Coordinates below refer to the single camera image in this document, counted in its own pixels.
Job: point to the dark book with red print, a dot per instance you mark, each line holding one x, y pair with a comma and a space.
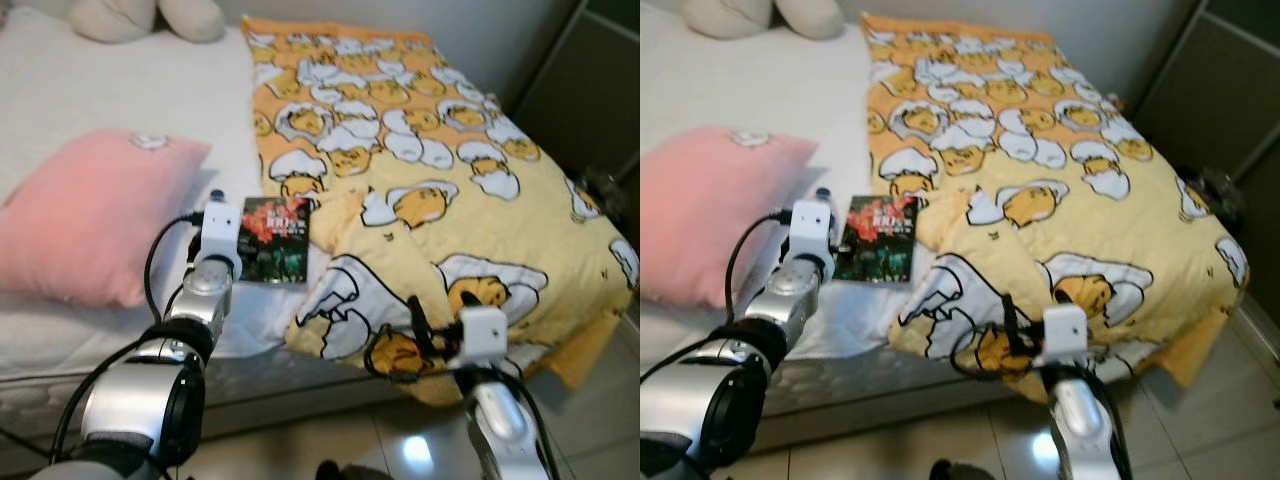
880, 240
275, 245

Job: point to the pink pillow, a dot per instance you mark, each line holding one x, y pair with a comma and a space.
90, 220
710, 215

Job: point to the yellow egg cartoon quilt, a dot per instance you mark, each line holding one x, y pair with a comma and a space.
450, 170
1060, 170

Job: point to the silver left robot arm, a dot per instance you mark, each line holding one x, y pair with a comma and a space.
790, 295
200, 300

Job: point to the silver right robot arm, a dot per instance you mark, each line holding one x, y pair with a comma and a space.
1075, 420
497, 420

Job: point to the white quilted bed sheet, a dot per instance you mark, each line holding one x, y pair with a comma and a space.
740, 80
120, 90

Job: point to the grey mattress side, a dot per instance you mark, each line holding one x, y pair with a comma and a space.
860, 385

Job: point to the cream plush toy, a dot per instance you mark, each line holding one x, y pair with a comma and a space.
760, 15
150, 18

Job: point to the dark cabinet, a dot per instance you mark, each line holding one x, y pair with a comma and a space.
1220, 100
590, 90

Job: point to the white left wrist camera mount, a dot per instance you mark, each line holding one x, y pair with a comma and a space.
812, 228
220, 230

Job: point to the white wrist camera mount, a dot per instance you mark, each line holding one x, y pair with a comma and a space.
812, 228
483, 335
1063, 335
220, 230

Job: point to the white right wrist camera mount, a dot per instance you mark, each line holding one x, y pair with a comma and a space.
483, 335
1063, 335

